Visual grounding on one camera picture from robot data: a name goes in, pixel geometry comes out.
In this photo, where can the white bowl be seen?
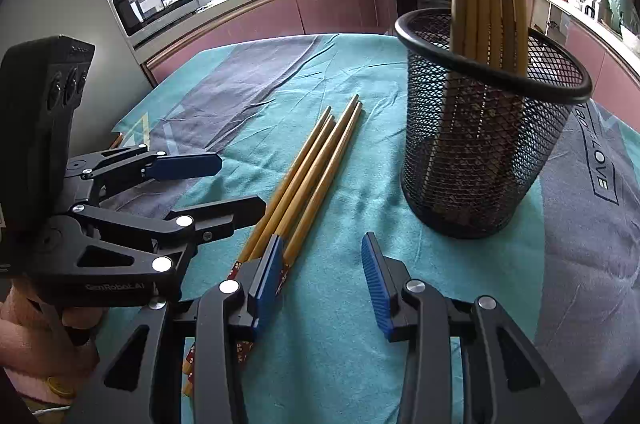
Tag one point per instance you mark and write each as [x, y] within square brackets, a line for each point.
[630, 35]

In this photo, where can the teal grey printed tablecloth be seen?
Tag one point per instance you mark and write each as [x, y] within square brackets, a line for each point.
[325, 354]

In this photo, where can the green kitchen appliance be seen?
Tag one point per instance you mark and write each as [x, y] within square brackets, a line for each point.
[616, 2]

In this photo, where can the red-ended wooden chopstick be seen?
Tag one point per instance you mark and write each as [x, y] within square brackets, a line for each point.
[325, 149]
[307, 164]
[334, 164]
[295, 164]
[116, 140]

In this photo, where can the steel thermos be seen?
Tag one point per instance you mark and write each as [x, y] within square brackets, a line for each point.
[604, 7]

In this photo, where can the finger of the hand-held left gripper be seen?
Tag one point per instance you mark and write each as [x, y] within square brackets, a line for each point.
[225, 216]
[190, 164]

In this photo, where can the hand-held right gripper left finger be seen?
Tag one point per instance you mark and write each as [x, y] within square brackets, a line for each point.
[267, 276]

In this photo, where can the person's left hand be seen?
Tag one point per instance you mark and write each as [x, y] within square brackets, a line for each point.
[82, 321]

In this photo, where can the pink base cabinets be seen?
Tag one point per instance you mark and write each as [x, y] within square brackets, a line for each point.
[260, 19]
[620, 69]

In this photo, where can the black mesh holder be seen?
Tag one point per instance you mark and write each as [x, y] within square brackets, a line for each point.
[475, 184]

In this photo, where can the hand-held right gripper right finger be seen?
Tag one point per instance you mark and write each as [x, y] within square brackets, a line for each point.
[376, 286]

